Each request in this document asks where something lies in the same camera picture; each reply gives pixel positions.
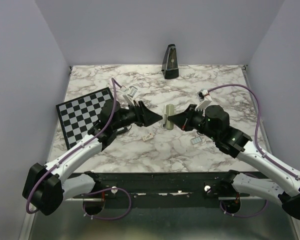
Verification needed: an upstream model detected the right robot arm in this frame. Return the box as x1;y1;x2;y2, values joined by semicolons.
167;104;300;220

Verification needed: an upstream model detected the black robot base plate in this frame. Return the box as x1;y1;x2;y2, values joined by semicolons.
41;169;266;210

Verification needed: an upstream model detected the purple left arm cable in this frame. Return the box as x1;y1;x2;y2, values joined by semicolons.
26;77;122;215

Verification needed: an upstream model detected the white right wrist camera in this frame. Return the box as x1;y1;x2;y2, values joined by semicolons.
195;89;213;111

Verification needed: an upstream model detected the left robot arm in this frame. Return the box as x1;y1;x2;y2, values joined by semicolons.
22;99;163;216

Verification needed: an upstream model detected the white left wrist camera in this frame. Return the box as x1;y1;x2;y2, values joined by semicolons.
120;85;138;106

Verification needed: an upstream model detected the small grey staple tray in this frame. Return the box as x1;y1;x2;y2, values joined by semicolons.
190;136;202;145

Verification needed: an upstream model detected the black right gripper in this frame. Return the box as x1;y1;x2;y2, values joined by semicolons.
170;103;219;141

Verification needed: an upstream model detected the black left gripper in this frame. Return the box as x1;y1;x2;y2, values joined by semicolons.
112;100;163;131

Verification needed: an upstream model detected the white staple box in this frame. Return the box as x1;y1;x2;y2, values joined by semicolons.
142;132;155;142

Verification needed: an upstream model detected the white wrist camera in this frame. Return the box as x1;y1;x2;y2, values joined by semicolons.
195;89;213;111
120;85;138;106

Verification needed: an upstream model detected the black white chessboard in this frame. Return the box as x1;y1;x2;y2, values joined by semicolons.
56;87;114;150

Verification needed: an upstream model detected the black metronome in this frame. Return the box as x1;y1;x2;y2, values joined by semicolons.
161;44;179;80

